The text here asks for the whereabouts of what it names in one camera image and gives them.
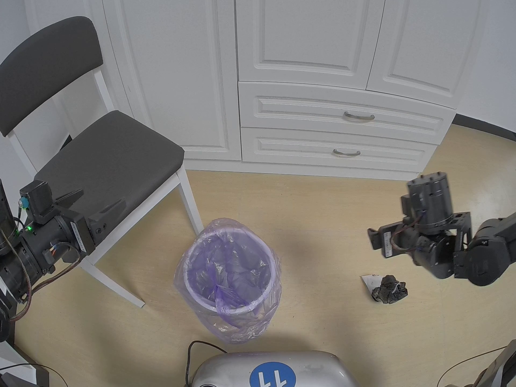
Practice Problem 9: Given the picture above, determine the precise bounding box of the white wardrobe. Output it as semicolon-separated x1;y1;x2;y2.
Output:
22;0;490;182

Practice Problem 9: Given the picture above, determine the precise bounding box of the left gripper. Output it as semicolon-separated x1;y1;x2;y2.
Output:
19;189;125;274

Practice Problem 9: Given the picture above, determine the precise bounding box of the white trash bin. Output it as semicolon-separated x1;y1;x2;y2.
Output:
179;224;279;317

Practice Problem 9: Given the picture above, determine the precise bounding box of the purple plastic bag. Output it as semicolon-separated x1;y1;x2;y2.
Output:
173;217;281;345

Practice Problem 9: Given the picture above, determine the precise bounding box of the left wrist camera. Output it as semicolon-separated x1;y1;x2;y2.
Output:
19;181;55;223

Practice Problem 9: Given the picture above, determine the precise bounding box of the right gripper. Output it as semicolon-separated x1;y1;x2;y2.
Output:
367;223;438;266

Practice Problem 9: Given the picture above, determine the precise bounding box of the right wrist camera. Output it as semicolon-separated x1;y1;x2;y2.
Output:
400;194;422;218

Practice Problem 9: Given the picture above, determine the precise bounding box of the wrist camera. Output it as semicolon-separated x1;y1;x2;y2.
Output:
400;194;422;218
19;181;55;223

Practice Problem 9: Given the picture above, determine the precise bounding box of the grey and white chair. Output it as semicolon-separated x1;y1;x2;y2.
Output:
0;16;203;309

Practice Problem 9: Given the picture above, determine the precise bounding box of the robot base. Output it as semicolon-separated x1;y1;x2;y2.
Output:
193;351;359;387

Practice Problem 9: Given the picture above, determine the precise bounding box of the crumpled black plastic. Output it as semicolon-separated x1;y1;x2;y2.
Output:
371;274;409;305

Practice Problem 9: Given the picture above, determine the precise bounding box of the black cable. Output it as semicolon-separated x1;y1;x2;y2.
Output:
185;341;228;384
437;345;506;387
0;362;67;387

